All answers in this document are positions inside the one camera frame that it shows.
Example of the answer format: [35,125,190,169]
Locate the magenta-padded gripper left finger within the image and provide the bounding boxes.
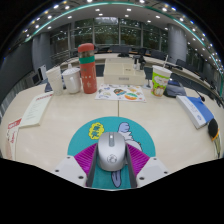
[52,142,99,188]

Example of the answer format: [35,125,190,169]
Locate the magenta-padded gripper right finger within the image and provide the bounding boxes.
[125,143,171,189]

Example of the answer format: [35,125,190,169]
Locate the silver computer mouse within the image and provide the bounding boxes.
[96,131,128,172]

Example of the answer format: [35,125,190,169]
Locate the round teal cartoon mouse pad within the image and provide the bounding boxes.
[67,116,157,190]

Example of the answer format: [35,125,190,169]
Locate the red and white leaflet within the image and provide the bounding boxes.
[5,117,23,161]

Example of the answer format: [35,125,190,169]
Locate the white paper leaflet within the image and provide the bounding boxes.
[18,92,54,128]

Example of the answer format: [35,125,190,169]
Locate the blue and white book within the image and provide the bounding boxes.
[175,94,215,130]

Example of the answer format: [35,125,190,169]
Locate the dark conference console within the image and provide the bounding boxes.
[163,79,188,99]

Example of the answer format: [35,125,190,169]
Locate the colourful sticker sheet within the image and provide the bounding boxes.
[94,83,147,103]

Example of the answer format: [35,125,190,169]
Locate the black gooseneck microphone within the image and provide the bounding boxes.
[179,74,206,102]

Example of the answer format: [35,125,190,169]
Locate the white mug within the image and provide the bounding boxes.
[61,67,82,95]

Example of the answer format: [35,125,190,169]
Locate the white paper cup stack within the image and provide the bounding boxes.
[45,65,65,97]

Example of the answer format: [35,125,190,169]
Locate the green printed paper cup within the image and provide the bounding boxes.
[150,54,173,98]

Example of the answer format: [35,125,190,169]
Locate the red bottle with green band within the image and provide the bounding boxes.
[77,42,98,95]

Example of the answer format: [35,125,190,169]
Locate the dark office chairs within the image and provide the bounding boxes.
[96,44,222,98]

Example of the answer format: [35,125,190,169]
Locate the grey round pillar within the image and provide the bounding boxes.
[167,23,189,65]

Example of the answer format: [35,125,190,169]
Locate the ceiling lights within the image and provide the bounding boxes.
[23,0,221,68]

